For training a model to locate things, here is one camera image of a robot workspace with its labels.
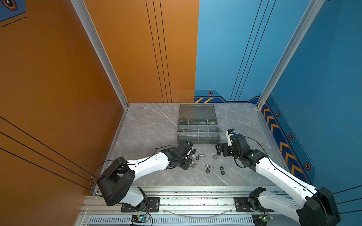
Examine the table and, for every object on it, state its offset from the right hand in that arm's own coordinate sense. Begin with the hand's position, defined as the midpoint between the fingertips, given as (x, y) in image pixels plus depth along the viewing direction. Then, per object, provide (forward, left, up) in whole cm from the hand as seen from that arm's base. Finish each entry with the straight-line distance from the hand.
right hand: (221, 146), depth 84 cm
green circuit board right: (-35, -17, -13) cm, 41 cm away
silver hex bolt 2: (-2, +3, -10) cm, 10 cm away
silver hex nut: (-8, +8, -11) cm, 16 cm away
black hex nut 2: (-9, -1, -11) cm, 14 cm away
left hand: (-6, +20, -7) cm, 22 cm away
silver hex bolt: (-1, +11, -10) cm, 15 cm away
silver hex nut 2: (-8, +6, -11) cm, 15 cm away
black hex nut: (-11, +8, -11) cm, 17 cm away
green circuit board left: (-34, +45, -12) cm, 58 cm away
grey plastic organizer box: (+22, +13, -6) cm, 26 cm away
